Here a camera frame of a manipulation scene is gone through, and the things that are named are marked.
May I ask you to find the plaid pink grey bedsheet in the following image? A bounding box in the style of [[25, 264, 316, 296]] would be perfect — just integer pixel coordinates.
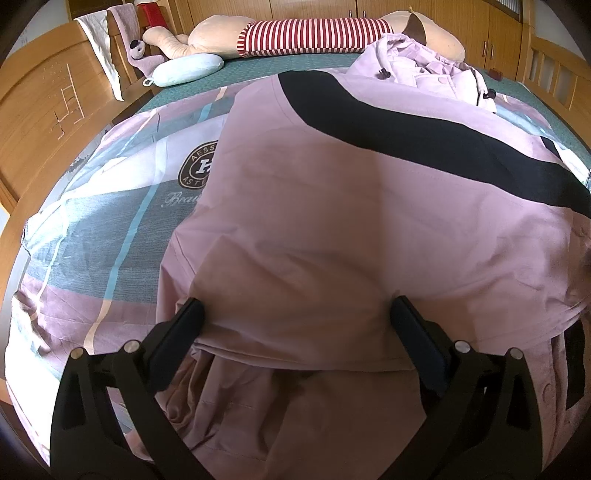
[[9, 80, 572, 468]]

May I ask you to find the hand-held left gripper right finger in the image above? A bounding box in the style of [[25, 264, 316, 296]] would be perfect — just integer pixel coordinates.
[[383, 294, 544, 480]]

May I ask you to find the small purple plush dog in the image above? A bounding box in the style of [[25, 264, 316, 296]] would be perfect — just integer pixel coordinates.
[[128, 39, 170, 77]]

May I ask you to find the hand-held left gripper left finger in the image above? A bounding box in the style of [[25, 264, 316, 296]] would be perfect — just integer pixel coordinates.
[[50, 296, 211, 480]]

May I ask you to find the white towel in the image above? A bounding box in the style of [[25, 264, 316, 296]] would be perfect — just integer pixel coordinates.
[[75, 10, 125, 102]]

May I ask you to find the large plush dog striped shirt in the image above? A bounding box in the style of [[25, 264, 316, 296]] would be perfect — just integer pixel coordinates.
[[142, 9, 467, 62]]

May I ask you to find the wooden bed end board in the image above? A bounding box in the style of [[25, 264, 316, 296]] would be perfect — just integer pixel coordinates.
[[0, 21, 156, 223], [521, 14, 591, 121]]

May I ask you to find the pink towel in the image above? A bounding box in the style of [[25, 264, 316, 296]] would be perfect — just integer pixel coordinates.
[[107, 2, 154, 75]]

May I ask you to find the red cloth item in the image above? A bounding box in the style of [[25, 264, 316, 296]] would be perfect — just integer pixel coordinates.
[[137, 0, 170, 31]]

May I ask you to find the pink hooded jacket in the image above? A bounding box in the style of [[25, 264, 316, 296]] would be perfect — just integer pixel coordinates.
[[124, 36, 591, 480]]

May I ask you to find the light blue neck pillow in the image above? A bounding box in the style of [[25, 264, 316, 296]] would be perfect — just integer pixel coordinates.
[[143, 53, 225, 88]]

